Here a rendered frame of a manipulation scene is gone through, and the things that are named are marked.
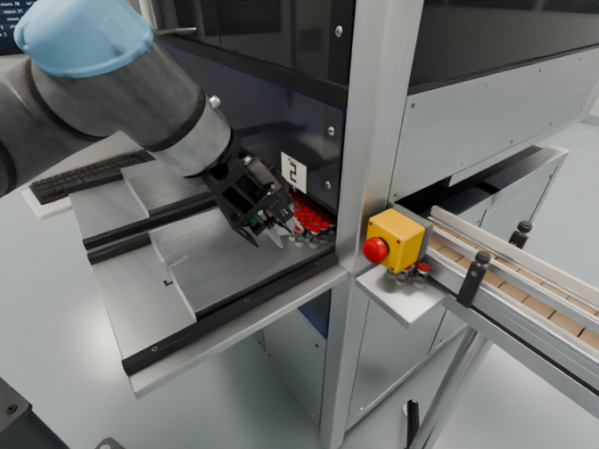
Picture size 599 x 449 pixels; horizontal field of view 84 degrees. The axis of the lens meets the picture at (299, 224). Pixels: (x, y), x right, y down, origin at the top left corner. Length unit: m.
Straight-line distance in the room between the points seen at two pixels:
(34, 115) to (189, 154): 0.11
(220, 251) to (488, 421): 1.24
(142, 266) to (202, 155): 0.45
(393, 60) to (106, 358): 1.62
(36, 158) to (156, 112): 0.10
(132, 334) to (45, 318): 1.50
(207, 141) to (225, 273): 0.39
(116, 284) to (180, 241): 0.15
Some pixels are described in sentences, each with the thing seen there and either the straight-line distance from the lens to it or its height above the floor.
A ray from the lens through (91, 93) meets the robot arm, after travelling 0.29.
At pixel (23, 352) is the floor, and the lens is 2.01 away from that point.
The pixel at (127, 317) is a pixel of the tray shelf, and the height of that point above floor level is 0.88.
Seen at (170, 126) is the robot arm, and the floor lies 1.24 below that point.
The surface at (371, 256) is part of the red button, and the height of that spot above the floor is 0.99.
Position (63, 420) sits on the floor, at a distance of 1.70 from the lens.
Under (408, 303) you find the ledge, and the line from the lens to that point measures 0.63.
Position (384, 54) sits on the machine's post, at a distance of 0.47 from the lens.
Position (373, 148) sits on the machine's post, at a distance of 0.51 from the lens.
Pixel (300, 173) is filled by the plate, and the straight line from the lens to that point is 0.66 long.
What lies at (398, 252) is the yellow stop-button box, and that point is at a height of 1.00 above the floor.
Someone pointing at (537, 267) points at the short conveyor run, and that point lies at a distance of 0.67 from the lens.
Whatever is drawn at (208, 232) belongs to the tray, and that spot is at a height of 0.88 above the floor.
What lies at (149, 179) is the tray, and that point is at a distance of 1.04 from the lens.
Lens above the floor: 1.34
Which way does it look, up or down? 36 degrees down
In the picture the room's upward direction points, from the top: straight up
